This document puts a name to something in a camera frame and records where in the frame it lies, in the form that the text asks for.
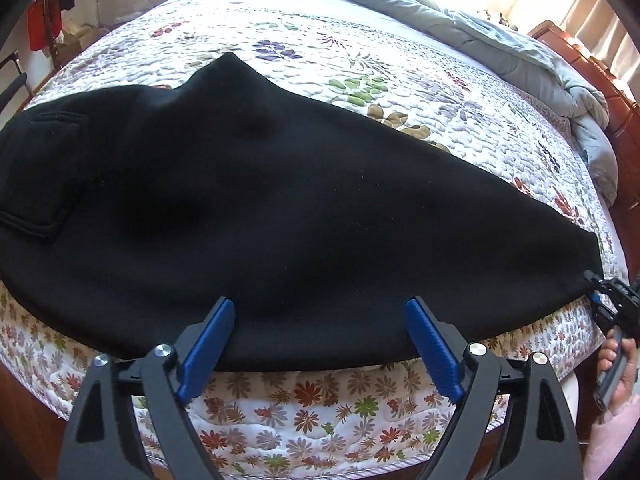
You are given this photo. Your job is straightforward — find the person's right forearm pink sleeve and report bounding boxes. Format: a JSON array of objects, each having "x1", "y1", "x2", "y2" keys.
[{"x1": 584, "y1": 400, "x2": 638, "y2": 480}]

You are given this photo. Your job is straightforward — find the red hanging clothes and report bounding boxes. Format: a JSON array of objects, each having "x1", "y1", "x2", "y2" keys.
[{"x1": 27, "y1": 0, "x2": 63, "y2": 52}]

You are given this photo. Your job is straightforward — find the cardboard box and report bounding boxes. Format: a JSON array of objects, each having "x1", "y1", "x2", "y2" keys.
[{"x1": 61, "y1": 24, "x2": 108, "y2": 63}]

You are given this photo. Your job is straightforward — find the floral quilted bedspread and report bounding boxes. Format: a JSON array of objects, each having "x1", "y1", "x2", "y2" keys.
[{"x1": 0, "y1": 0, "x2": 628, "y2": 476}]

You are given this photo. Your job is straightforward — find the beige curtain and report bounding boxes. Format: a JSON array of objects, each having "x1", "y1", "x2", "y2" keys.
[{"x1": 505, "y1": 0, "x2": 628, "y2": 63}]

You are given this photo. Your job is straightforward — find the black folding chair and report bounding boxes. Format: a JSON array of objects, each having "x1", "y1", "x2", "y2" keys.
[{"x1": 0, "y1": 50, "x2": 28, "y2": 113}]

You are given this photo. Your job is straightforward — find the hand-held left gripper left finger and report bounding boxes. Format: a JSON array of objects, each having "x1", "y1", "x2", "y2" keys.
[{"x1": 59, "y1": 297, "x2": 237, "y2": 480}]

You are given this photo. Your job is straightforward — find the grey comforter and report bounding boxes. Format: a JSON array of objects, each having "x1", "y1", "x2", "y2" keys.
[{"x1": 237, "y1": 0, "x2": 616, "y2": 206}]

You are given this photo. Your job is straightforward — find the wooden headboard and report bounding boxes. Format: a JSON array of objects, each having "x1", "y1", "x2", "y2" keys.
[{"x1": 527, "y1": 20, "x2": 640, "y2": 371}]

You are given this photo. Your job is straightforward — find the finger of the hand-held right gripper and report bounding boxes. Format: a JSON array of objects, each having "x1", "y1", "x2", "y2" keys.
[
  {"x1": 581, "y1": 269, "x2": 617, "y2": 295},
  {"x1": 589, "y1": 292, "x2": 621, "y2": 333}
]

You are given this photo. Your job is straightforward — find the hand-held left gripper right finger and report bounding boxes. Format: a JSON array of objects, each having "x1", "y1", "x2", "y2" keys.
[{"x1": 404, "y1": 296, "x2": 583, "y2": 480}]

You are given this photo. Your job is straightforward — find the wooden bed frame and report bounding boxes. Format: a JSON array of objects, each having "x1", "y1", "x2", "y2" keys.
[{"x1": 0, "y1": 360, "x2": 68, "y2": 480}]

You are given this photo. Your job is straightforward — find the black pants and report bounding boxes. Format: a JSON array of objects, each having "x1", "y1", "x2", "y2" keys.
[{"x1": 0, "y1": 51, "x2": 603, "y2": 373}]

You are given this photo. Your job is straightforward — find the person's right hand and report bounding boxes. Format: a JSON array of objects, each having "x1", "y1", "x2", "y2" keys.
[{"x1": 596, "y1": 336, "x2": 640, "y2": 413}]

